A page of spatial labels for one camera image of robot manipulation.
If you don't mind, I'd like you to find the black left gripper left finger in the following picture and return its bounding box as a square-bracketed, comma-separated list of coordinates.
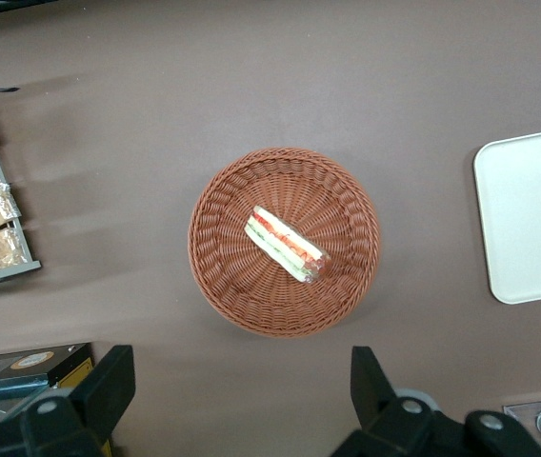
[0, 345, 136, 457]

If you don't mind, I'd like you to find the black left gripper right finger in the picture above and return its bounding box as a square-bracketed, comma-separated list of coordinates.
[330, 346, 541, 457]

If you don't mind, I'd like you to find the plastic-wrapped sandwich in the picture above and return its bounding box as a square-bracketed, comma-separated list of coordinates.
[244, 205, 331, 286]

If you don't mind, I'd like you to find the round brown wicker basket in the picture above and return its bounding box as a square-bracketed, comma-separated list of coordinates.
[187, 147, 382, 339]

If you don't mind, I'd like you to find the cream rectangular tray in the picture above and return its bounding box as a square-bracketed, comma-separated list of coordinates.
[472, 125, 541, 306]

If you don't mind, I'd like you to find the black box with yellow label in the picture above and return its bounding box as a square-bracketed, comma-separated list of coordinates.
[0, 341, 112, 457]

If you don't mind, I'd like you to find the clear acrylic display stand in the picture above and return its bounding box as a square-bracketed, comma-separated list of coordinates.
[502, 397, 541, 457]

